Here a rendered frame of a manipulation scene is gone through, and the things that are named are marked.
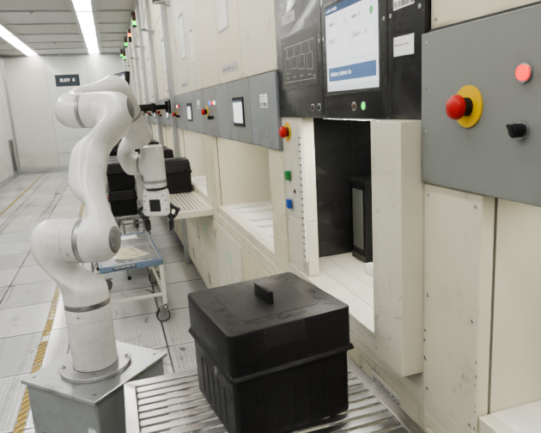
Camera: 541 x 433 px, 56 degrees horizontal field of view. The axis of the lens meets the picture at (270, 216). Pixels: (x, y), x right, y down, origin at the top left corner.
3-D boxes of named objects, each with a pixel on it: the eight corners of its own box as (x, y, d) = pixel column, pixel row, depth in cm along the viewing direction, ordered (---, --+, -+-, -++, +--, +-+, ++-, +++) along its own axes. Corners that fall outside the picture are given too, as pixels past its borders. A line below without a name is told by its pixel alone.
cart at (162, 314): (99, 289, 432) (91, 234, 422) (161, 280, 448) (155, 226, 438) (102, 336, 342) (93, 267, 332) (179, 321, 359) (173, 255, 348)
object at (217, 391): (294, 358, 141) (290, 300, 138) (351, 409, 117) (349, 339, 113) (197, 387, 130) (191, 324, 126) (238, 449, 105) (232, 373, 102)
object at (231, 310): (187, 331, 127) (182, 281, 124) (292, 305, 139) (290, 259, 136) (230, 386, 101) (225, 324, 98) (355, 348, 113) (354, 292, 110)
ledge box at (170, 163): (156, 190, 427) (153, 158, 421) (190, 186, 433) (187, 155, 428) (158, 195, 398) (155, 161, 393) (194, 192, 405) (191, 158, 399)
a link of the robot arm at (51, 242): (97, 312, 134) (85, 222, 128) (32, 312, 136) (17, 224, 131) (117, 295, 145) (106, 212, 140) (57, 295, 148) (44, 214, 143)
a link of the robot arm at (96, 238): (69, 267, 141) (124, 266, 139) (45, 257, 130) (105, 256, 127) (91, 106, 156) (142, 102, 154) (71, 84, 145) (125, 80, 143)
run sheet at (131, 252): (101, 253, 373) (101, 251, 372) (132, 246, 387) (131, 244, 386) (118, 261, 349) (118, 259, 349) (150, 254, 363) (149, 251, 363)
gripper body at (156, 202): (138, 187, 190) (142, 216, 193) (165, 186, 189) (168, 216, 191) (146, 184, 198) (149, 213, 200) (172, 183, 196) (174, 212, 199)
